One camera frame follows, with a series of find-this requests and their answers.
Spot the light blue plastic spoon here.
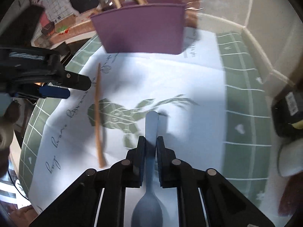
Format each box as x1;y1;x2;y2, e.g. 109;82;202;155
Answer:
131;111;163;226

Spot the left gloved hand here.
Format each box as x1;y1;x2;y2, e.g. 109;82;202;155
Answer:
0;100;20;177

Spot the green white table mat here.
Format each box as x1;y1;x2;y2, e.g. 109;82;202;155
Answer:
20;28;272;226

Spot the purple utensil holder box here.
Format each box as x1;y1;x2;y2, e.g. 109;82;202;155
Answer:
91;0;186;55

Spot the black box with barcode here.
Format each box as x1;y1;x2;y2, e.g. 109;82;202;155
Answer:
272;91;302;137

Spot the cartoon wall sticker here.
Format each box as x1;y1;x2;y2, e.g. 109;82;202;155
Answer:
14;0;205;46

